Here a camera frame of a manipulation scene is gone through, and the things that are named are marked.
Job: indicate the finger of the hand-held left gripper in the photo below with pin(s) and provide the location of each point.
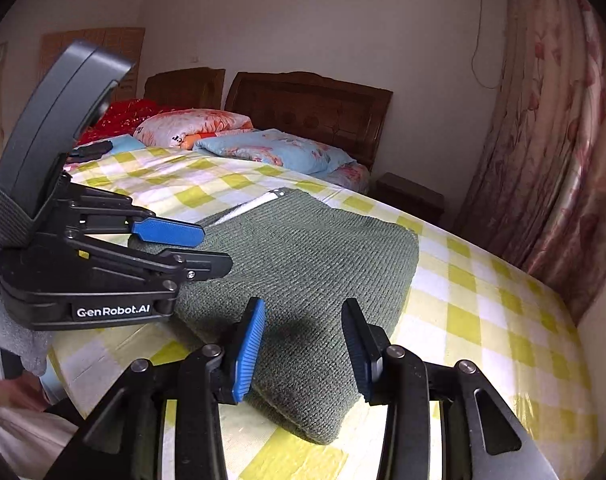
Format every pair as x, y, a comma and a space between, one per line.
203, 264
168, 232

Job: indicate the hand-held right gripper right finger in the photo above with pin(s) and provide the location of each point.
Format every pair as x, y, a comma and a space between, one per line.
355, 350

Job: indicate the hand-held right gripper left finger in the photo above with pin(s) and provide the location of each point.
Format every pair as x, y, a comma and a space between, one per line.
248, 355

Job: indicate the green and white knit sweater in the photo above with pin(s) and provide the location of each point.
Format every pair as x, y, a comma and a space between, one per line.
308, 270

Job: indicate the black item on bed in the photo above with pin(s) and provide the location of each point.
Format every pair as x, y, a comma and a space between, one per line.
95, 149

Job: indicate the light blue cloth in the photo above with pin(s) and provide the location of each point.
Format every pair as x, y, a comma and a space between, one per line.
128, 142

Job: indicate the red cloth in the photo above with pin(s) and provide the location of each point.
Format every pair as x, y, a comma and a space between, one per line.
123, 115

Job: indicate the orange floral pillow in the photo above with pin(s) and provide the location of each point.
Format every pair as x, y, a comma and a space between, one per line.
193, 125

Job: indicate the yellow checked bed sheet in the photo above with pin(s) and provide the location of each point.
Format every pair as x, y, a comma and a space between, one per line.
483, 320

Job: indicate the blue floral folded quilt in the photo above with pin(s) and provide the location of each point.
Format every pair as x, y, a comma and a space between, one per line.
283, 152

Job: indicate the wooden door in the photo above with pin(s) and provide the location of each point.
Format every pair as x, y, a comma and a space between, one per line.
118, 45

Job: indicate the small wooden headboard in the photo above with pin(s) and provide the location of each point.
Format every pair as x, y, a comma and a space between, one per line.
183, 87

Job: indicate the dark wooden nightstand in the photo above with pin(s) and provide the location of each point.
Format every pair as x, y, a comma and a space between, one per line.
408, 195

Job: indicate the large wooden headboard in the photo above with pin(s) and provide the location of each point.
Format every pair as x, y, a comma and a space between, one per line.
308, 105

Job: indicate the light pink cloth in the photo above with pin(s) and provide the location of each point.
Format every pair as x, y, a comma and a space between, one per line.
23, 430

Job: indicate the pink floral curtain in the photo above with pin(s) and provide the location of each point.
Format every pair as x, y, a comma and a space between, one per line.
548, 135

